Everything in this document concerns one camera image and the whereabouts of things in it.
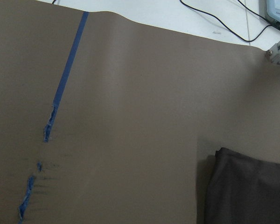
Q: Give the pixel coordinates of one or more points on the dark brown t-shirt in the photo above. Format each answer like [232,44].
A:
[242,190]

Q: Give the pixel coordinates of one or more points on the blue tape grid lines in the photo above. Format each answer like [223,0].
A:
[67,70]

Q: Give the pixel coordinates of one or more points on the teach pendant near post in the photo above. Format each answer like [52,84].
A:
[270,10]

